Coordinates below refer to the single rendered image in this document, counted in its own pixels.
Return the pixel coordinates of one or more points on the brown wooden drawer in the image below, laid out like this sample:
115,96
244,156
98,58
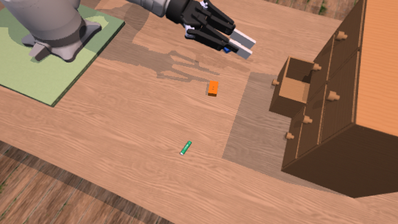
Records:
312,122
293,137
340,112
348,37
292,86
321,69

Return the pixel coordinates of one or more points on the green aaa battery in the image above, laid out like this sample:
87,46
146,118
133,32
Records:
185,148

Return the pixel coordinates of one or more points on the brown wooden chest of drawers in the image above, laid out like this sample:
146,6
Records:
362,159

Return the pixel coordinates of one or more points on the orange nine-volt battery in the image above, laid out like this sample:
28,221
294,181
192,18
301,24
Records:
213,86

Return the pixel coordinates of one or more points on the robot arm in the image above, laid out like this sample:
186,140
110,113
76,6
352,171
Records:
57,28

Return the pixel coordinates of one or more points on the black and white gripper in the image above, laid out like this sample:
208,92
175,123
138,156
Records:
201,21

